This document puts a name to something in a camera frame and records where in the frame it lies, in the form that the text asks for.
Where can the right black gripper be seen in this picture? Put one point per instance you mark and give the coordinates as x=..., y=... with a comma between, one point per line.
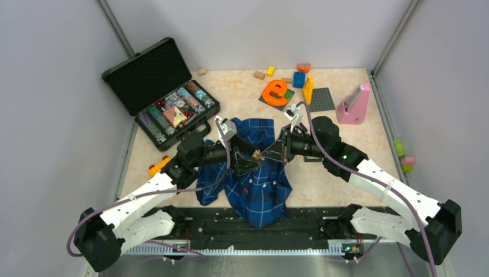
x=275, y=151

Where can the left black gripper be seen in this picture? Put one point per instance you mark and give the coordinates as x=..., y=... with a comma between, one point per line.
x=241, y=164

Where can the silver flower brooch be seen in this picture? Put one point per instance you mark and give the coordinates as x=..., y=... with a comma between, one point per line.
x=257, y=155

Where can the blue plaid shirt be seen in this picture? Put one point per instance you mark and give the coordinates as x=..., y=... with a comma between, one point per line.
x=259, y=197

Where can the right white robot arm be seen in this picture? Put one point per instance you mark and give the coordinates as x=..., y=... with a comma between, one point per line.
x=428, y=226

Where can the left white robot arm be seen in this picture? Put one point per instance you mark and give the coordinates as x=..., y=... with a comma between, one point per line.
x=102, y=236

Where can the dark small baseplate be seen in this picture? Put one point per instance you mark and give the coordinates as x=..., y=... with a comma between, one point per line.
x=275, y=101

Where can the orange letter e toy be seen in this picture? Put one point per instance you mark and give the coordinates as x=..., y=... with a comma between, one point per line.
x=277, y=86

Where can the green lego brick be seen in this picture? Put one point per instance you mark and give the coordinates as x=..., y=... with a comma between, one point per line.
x=289, y=94

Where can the grey lego baseplate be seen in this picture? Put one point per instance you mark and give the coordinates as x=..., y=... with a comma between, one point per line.
x=321, y=100

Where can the yellow toy piece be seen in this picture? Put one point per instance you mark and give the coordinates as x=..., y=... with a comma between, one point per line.
x=308, y=90

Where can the blue lego brick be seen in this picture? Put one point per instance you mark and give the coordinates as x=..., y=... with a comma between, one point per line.
x=299, y=79

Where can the wooden block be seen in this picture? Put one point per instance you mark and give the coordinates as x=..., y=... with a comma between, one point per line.
x=259, y=75

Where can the small yellow block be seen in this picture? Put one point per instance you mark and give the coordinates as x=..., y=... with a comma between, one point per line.
x=270, y=71

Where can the pink wedge stand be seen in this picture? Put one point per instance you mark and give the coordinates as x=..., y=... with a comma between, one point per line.
x=352, y=110

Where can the orange cup toy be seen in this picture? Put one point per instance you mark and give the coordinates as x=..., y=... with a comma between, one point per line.
x=303, y=67

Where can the orange toy car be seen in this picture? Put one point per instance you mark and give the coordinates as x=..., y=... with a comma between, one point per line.
x=155, y=168

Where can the black poker chip case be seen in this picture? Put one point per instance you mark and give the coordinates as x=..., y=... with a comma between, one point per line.
x=157, y=88

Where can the green pink toy outside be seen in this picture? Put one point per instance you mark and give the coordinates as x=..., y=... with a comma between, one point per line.
x=406, y=161

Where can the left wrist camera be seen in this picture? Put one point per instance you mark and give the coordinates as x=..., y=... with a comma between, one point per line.
x=226, y=129

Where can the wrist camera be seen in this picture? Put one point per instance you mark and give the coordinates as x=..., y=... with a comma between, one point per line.
x=226, y=129
x=294, y=115

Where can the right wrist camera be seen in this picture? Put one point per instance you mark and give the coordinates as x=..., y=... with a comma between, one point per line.
x=294, y=115

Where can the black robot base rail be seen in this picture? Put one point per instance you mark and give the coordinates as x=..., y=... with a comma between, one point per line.
x=220, y=231

